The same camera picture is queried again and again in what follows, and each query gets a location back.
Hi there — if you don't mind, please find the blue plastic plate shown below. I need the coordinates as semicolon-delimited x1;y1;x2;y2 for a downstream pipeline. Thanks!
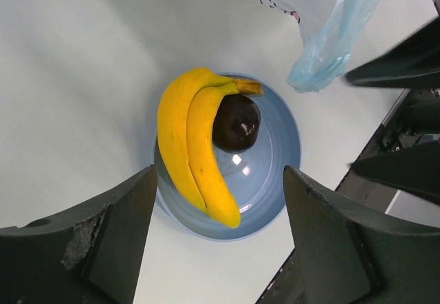
154;83;301;242

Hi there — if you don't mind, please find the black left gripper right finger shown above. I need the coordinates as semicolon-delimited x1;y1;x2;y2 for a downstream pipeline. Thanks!
283;166;439;303

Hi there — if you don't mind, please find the light blue printed plastic bag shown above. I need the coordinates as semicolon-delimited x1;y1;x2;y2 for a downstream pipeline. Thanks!
255;0;379;93

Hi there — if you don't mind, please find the tan fake walnut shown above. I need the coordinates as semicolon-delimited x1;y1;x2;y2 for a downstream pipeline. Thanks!
212;94;261;152

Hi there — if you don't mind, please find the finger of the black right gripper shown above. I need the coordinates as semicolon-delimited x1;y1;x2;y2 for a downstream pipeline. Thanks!
351;141;439;205
344;17;439;89

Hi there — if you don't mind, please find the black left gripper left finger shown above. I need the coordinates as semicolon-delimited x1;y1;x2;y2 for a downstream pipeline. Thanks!
1;166;157;303

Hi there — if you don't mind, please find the yellow fake banana bunch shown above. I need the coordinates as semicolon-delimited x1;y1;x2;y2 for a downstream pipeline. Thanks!
157;67;263;228

